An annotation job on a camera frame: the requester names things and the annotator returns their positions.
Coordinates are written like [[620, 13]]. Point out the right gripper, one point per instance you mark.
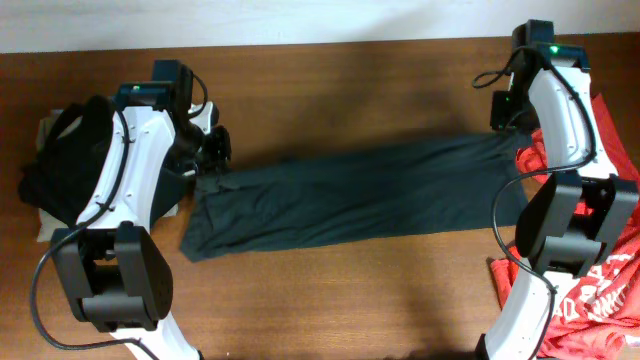
[[501, 112]]

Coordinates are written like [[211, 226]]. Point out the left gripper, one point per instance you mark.
[[215, 151]]

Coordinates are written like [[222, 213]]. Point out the black Nike t-shirt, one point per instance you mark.
[[439, 184]]

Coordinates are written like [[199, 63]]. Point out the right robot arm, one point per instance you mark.
[[572, 223]]

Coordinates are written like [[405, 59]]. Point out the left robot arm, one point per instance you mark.
[[113, 275]]

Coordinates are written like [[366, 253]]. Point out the folded black garment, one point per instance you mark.
[[60, 160]]

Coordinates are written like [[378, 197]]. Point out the folded beige garment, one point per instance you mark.
[[48, 223]]

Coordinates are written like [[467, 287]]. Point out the red printed t-shirt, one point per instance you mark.
[[600, 315]]

